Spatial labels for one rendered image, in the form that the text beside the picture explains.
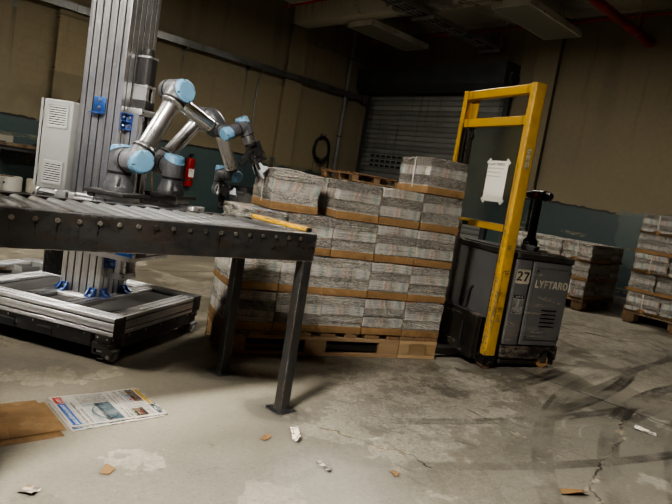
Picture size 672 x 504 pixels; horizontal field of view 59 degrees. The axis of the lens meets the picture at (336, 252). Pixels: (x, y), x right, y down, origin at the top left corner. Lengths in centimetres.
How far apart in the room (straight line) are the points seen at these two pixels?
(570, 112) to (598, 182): 123
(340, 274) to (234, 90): 774
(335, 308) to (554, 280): 157
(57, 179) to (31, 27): 631
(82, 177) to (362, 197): 155
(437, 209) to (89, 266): 208
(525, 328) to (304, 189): 181
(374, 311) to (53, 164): 200
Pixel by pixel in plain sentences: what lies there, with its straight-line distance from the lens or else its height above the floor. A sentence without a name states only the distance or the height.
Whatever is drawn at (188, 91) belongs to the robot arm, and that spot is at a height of 136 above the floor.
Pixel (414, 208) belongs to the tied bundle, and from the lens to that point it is 369.
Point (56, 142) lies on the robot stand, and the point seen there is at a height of 101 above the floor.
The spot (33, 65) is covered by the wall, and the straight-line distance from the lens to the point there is 962.
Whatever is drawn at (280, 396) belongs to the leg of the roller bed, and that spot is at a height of 7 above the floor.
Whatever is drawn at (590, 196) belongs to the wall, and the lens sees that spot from 976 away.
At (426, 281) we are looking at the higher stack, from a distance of 382.
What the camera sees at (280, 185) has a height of 97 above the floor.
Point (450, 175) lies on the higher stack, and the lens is 382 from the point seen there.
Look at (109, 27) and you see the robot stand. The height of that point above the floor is 164.
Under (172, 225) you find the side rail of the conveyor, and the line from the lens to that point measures 216.
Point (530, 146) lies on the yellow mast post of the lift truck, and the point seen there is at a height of 146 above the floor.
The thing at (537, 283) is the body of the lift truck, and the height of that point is 59.
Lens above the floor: 101
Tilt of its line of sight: 6 degrees down
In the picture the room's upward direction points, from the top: 9 degrees clockwise
